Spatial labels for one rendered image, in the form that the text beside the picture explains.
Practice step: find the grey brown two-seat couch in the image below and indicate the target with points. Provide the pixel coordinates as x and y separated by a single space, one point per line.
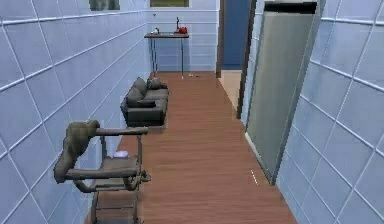
146 111

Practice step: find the dark grey couch pillow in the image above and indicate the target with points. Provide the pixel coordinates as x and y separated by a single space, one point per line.
154 83

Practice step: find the dark brown tall table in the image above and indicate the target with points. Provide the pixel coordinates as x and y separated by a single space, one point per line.
166 36

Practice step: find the small white object on chair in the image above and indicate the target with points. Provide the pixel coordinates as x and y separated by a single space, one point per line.
120 154

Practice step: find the small white grey object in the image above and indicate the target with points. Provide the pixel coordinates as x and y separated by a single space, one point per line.
155 31

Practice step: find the grey open room door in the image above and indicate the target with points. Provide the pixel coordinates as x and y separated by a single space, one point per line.
283 90

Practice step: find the grey brown armchair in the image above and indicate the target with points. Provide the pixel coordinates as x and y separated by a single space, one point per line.
110 166

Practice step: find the green view window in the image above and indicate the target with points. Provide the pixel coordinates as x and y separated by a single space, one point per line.
169 3

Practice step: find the dark window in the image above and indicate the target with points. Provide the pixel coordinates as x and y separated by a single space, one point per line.
104 4

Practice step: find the dark brown door frame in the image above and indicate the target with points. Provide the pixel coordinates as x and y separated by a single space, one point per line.
246 60

